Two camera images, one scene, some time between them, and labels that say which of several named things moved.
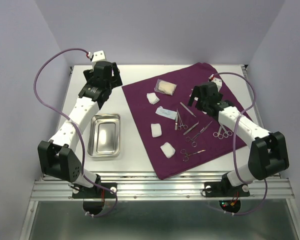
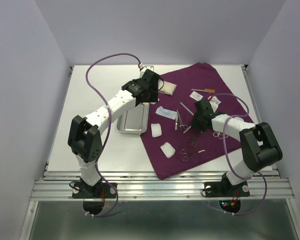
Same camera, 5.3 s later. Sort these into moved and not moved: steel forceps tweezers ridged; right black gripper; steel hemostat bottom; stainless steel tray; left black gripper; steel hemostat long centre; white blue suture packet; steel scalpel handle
Moved: left black gripper; stainless steel tray; right black gripper
Not moved: steel forceps tweezers ridged; steel hemostat bottom; white blue suture packet; steel hemostat long centre; steel scalpel handle
